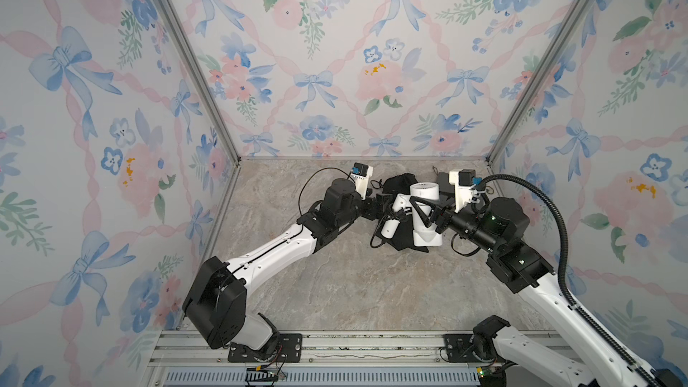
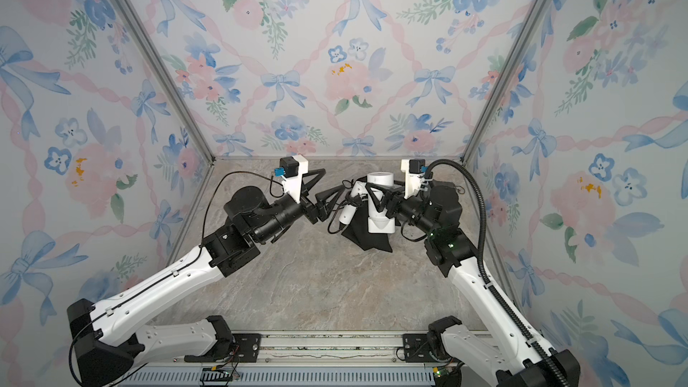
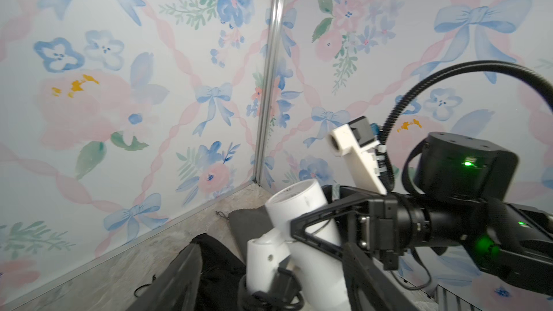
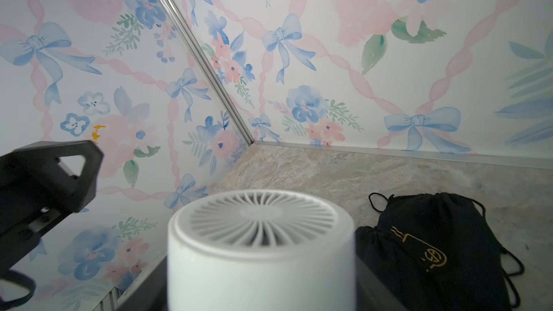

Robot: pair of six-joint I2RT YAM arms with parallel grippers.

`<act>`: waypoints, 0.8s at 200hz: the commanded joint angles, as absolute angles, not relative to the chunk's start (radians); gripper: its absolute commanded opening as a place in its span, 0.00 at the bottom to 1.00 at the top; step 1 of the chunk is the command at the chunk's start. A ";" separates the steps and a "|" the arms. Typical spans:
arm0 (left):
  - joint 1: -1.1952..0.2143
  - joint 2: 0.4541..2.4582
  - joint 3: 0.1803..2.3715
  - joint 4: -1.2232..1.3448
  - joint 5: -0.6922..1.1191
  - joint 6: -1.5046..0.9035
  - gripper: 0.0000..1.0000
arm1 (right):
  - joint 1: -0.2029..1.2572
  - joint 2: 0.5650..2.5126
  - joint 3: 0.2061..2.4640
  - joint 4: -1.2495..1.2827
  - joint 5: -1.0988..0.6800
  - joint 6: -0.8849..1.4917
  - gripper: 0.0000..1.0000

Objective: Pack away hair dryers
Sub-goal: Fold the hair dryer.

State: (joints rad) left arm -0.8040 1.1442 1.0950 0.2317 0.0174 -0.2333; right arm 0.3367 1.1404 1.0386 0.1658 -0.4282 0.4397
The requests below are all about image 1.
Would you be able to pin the aluminium corner post left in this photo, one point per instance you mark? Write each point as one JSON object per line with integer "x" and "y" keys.
{"x": 184, "y": 48}

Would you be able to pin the plain black drawstring pouch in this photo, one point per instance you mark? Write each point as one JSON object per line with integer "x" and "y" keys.
{"x": 399, "y": 185}

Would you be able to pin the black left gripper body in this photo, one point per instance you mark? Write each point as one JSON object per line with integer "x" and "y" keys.
{"x": 372, "y": 212}

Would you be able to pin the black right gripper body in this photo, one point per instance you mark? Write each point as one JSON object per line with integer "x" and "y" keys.
{"x": 445, "y": 218}

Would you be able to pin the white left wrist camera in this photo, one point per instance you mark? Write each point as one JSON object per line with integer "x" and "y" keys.
{"x": 361, "y": 174}

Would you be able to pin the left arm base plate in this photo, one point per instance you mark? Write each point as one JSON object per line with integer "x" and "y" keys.
{"x": 281, "y": 348}

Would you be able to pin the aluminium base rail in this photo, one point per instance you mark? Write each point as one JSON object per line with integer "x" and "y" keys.
{"x": 342, "y": 358}

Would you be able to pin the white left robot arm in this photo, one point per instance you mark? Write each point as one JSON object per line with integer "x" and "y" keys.
{"x": 216, "y": 303}

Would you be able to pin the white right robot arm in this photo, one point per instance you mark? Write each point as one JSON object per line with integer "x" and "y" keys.
{"x": 603, "y": 360}

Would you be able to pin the white hair dryer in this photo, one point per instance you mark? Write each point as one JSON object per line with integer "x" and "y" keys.
{"x": 423, "y": 237}

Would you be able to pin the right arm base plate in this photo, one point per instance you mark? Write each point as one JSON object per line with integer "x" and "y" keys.
{"x": 463, "y": 348}

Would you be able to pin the black pouch with gold logo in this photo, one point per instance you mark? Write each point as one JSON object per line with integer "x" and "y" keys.
{"x": 397, "y": 231}

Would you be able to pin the aluminium corner post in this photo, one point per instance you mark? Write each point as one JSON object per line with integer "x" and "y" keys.
{"x": 569, "y": 24}
{"x": 184, "y": 48}

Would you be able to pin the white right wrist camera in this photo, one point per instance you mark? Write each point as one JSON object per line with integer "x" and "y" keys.
{"x": 463, "y": 185}

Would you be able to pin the grey fabric drawstring pouch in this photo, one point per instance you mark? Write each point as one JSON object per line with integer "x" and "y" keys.
{"x": 446, "y": 186}

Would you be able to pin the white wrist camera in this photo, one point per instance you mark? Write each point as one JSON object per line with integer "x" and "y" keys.
{"x": 463, "y": 185}
{"x": 361, "y": 174}

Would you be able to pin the aluminium corner post right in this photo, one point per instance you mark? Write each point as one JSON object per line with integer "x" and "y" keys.
{"x": 569, "y": 24}

